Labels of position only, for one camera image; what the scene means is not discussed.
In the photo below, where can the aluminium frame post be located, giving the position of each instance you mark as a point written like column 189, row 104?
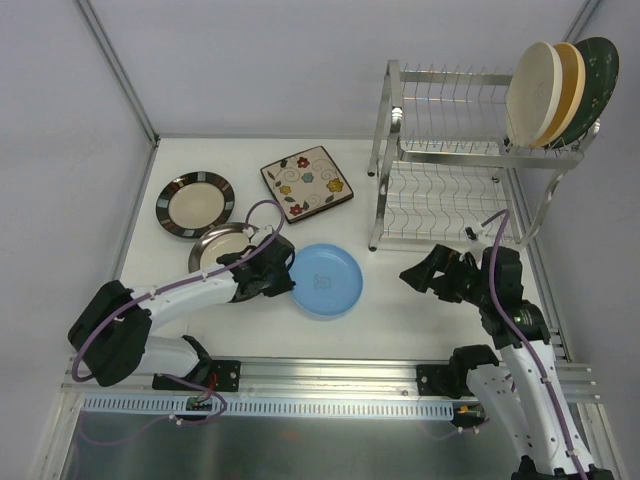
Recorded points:
column 100, row 35

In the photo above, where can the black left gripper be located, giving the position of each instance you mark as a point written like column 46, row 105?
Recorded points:
column 279, row 275

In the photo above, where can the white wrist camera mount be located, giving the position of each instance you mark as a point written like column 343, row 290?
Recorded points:
column 257, row 235
column 477, row 242

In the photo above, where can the square floral plate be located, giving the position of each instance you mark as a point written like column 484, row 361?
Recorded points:
column 306, row 183

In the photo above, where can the aluminium mounting rail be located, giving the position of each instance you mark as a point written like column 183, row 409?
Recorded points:
column 338, row 379

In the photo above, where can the brown rimmed cream plate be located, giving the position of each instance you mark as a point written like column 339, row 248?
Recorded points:
column 229, row 238

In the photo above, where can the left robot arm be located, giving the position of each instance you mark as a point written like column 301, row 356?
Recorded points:
column 114, row 336

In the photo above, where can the yellow bear plate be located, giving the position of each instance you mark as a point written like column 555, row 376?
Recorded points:
column 573, row 84

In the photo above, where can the blue bear plate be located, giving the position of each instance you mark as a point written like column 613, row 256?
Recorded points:
column 328, row 280

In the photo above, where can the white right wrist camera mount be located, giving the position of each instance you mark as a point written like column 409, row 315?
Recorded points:
column 477, row 242

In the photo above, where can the striped rim round plate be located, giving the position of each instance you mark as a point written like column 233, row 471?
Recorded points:
column 194, row 203

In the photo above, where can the metal dish rack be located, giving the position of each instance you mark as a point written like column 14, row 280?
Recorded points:
column 442, row 160

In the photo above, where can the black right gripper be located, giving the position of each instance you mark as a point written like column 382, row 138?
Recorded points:
column 447, row 272

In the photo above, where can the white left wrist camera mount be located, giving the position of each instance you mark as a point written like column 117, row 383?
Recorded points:
column 257, row 235

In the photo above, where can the dark green floral plate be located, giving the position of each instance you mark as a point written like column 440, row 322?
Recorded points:
column 602, row 68

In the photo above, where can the cream bear plate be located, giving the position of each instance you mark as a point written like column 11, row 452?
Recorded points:
column 533, row 95

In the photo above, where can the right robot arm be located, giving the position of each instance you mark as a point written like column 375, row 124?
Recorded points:
column 515, row 378

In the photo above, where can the white slotted cable duct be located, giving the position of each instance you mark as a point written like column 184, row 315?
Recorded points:
column 269, row 407

